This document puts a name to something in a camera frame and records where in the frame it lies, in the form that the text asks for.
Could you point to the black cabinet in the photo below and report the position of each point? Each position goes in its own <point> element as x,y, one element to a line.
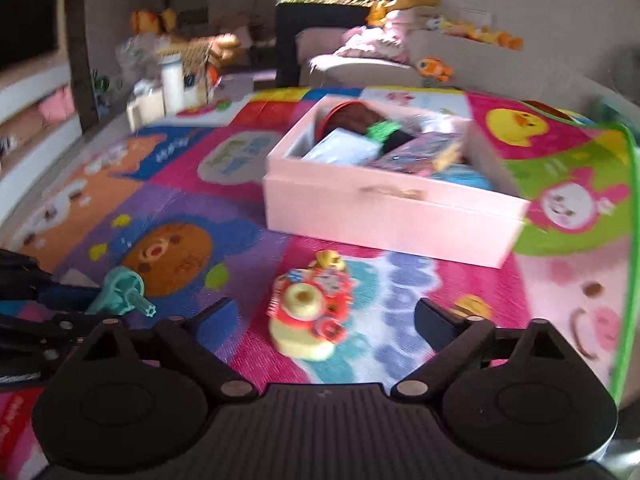
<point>300,45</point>

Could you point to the clownfish plush toy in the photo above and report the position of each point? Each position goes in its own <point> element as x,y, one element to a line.
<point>435,69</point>

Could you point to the blue face mask packet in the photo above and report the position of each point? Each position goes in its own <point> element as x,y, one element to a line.
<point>342,147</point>

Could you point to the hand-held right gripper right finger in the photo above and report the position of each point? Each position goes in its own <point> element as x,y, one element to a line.
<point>435,322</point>

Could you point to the brown haired doll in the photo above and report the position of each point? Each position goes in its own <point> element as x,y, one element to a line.
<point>360,120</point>

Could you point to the printed play mat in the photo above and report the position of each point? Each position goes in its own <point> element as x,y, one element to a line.
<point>200,210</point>

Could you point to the light blue item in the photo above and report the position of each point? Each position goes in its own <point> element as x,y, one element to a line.
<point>462,179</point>

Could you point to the orange plush toy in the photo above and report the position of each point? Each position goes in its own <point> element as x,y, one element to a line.
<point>150,20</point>

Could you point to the white tissue holder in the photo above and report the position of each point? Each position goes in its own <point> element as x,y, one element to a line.
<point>145,107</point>

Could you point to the clear plastic bag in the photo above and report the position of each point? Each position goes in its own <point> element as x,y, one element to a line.
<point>137,60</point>

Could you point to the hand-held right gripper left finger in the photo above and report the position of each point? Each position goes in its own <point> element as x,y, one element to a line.
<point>215,317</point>

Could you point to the red yellow toy camera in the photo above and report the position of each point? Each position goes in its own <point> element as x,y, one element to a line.
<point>307,310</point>

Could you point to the pink plush toy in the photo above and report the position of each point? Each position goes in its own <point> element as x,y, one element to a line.
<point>372,42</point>

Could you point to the yellow plush toy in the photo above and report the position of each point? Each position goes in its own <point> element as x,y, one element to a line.
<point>400,2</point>

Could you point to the pink storage box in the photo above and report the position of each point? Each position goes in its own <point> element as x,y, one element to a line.
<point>390,210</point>

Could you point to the teal plastic toy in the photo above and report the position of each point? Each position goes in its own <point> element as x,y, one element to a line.
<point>117,292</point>

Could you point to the grey sofa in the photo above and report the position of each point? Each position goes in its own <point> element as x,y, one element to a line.
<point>500,67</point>

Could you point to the row of orange plush toys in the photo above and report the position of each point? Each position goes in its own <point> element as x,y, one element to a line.
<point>480,32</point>

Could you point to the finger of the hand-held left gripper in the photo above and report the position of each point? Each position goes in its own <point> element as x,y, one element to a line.
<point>65,292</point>
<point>55,327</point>

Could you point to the white shelf unit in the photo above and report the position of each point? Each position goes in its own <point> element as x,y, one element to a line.
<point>30,125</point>

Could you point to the small yellow toy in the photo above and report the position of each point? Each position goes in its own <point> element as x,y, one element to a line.
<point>327,260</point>

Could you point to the brown plush toy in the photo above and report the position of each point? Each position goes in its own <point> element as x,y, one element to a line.
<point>225,45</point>

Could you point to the wicker basket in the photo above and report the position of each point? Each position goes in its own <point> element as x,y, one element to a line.
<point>190,57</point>

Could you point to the white thermos bottle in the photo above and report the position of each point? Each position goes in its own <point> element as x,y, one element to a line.
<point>172,85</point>

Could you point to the pink packet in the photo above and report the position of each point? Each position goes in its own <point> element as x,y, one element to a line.
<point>415,155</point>

